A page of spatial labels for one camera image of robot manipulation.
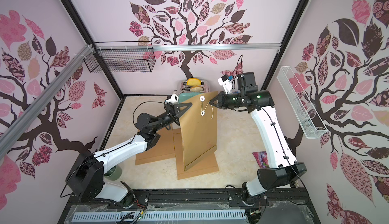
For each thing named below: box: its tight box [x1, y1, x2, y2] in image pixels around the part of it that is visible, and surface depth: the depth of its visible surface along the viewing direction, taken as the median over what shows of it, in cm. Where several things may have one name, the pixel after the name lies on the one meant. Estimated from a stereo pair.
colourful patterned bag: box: [252, 151, 270, 169], surface depth 87 cm
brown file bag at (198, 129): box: [179, 92, 218, 172], surface depth 64 cm
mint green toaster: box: [178, 80, 210, 104], surface depth 102 cm
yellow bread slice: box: [186, 78, 202, 86], surface depth 105 cm
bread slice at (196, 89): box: [189, 86, 204, 92], surface depth 100 cm
